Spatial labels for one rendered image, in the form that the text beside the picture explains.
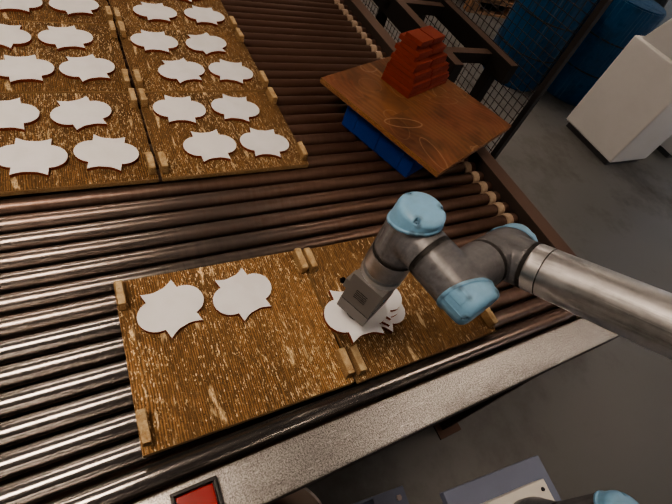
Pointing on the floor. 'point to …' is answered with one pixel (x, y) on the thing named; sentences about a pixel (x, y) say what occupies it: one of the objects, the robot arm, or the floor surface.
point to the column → (531, 470)
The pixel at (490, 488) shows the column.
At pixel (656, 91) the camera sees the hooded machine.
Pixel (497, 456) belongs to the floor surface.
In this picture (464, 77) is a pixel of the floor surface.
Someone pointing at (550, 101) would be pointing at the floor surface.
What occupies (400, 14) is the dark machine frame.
